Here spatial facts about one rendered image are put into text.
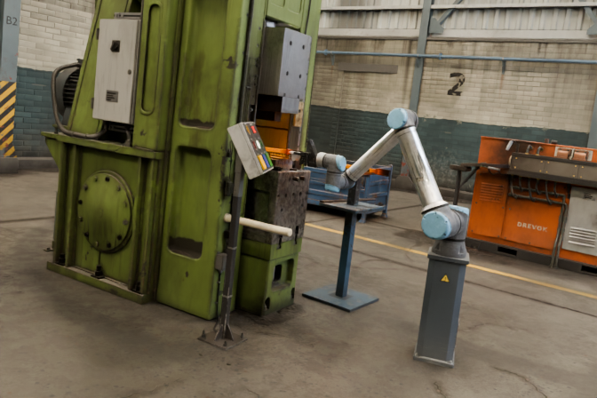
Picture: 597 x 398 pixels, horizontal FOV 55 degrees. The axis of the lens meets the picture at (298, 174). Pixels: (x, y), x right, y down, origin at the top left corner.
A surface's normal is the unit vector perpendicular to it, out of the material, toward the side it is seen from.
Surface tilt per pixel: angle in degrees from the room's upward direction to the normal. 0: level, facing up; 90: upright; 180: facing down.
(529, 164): 90
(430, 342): 93
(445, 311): 90
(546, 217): 90
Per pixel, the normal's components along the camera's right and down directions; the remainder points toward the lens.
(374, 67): -0.58, 0.02
